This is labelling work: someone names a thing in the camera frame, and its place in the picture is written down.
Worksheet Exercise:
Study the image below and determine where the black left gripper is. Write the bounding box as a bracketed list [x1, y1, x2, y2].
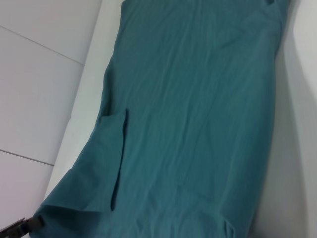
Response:
[0, 215, 46, 238]

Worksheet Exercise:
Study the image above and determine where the teal blue t-shirt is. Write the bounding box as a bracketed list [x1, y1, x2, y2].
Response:
[32, 0, 293, 238]

